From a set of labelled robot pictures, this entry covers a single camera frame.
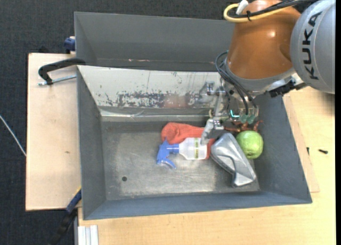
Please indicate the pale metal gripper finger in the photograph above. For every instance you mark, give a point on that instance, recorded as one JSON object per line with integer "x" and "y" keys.
{"x": 213, "y": 129}
{"x": 208, "y": 90}

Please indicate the red-brown spiky toy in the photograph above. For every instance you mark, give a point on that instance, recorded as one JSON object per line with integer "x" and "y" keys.
{"x": 237, "y": 128}

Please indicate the white spray bottle blue head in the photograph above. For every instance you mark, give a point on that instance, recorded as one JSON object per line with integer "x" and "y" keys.
{"x": 190, "y": 149}

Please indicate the orange-red cloth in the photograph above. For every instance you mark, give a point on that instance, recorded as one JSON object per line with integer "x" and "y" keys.
{"x": 177, "y": 131}

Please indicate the green apple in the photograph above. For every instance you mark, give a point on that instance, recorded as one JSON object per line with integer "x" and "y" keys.
{"x": 250, "y": 142}

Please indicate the grey metal bin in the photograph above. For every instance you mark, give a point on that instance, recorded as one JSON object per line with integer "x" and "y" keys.
{"x": 149, "y": 180}

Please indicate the small black screw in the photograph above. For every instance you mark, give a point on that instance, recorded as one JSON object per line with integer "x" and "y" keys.
{"x": 323, "y": 151}

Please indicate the black cylinder on white bracket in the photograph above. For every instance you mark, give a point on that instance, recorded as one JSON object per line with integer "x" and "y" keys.
{"x": 278, "y": 92}

